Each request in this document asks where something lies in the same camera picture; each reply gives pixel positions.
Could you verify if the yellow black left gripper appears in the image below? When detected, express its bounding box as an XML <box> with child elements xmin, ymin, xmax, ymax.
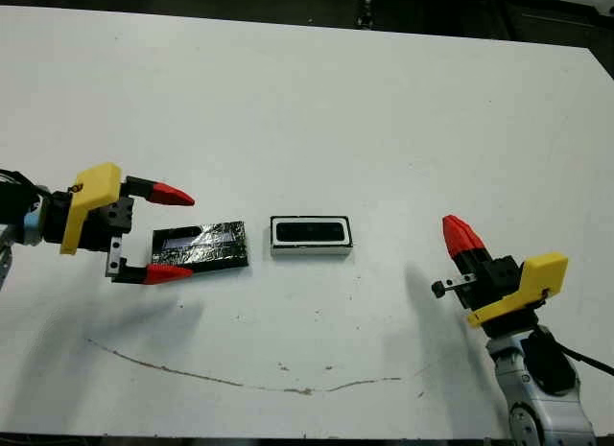
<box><xmin>45</xmin><ymin>162</ymin><xmax>197</xmax><ymax>287</ymax></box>

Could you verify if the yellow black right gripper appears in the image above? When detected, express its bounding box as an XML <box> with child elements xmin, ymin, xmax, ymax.
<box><xmin>431</xmin><ymin>214</ymin><xmax>570</xmax><ymax>328</ymax></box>

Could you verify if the shiny black box lid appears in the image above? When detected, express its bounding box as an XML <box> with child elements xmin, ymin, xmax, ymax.
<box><xmin>152</xmin><ymin>219</ymin><xmax>251</xmax><ymax>277</ymax></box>

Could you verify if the black box base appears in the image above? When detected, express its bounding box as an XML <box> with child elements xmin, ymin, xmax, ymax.
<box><xmin>269</xmin><ymin>214</ymin><xmax>355</xmax><ymax>258</ymax></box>

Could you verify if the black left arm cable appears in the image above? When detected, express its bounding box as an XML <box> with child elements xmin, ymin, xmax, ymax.
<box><xmin>0</xmin><ymin>167</ymin><xmax>37</xmax><ymax>191</ymax></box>

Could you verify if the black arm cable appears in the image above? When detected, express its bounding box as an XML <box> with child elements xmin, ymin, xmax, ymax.
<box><xmin>0</xmin><ymin>167</ymin><xmax>37</xmax><ymax>191</ymax></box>
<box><xmin>541</xmin><ymin>330</ymin><xmax>614</xmax><ymax>378</ymax></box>

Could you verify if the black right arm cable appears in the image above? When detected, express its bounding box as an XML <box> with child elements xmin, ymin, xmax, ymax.
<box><xmin>541</xmin><ymin>330</ymin><xmax>614</xmax><ymax>378</ymax></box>

